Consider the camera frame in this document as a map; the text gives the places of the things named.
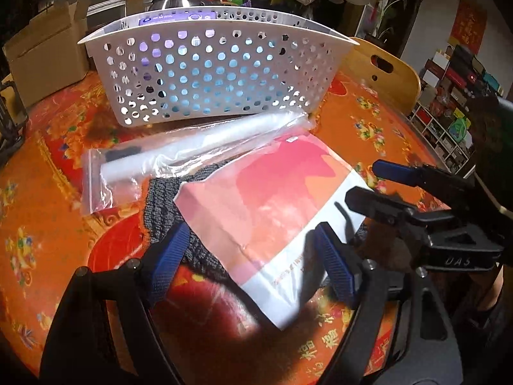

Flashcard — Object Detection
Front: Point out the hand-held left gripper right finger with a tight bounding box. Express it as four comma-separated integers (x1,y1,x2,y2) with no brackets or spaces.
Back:
313,222,461,385

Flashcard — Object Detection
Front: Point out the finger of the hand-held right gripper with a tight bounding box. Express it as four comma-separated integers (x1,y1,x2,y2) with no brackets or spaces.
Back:
345,186,454,234
373,159,478,213

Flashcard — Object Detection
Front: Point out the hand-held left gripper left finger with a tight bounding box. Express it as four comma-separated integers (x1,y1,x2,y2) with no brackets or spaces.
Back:
40,221,191,385

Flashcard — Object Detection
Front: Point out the grey knit cloth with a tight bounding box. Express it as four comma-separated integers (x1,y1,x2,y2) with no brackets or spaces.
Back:
144,158,369,285

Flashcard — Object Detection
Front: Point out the pink and white mailer bag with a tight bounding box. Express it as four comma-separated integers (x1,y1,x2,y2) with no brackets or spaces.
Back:
175,134,371,331

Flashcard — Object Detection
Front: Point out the white perforated plastic basket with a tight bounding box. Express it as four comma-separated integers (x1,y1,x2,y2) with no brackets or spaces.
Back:
77,5,361,129

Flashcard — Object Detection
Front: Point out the purple tissue pack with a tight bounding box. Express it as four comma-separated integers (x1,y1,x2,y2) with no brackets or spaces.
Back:
132,10,219,89

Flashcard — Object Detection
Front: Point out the person's right forearm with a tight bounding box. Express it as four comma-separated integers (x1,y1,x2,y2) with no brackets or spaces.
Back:
475,265,506,321

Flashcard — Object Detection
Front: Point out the white cube bookshelf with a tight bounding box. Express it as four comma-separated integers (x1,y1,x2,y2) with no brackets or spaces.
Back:
409,44,513,173

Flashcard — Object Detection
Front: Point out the clear zip bag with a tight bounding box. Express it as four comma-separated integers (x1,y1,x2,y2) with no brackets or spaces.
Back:
82,112,317,214

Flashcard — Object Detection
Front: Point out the wooden chair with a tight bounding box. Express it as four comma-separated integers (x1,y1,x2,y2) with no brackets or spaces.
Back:
341,37,422,117

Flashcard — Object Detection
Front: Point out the white plastic roll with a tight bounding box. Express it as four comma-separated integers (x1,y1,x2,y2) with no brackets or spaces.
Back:
100,113,312,183

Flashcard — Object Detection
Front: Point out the red floral tablecloth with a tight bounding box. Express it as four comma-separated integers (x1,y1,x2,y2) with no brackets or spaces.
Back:
0,68,482,385

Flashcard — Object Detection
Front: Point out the potted plant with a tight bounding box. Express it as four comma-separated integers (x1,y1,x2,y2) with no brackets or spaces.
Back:
363,0,405,43

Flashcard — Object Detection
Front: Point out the dark wooden door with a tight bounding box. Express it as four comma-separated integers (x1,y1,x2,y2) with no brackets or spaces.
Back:
387,0,425,59

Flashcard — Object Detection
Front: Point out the open cardboard box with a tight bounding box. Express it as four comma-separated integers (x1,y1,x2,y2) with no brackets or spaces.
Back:
2,0,91,109

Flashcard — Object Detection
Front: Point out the red wall banner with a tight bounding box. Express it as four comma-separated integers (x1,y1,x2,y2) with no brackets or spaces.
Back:
448,0,487,55

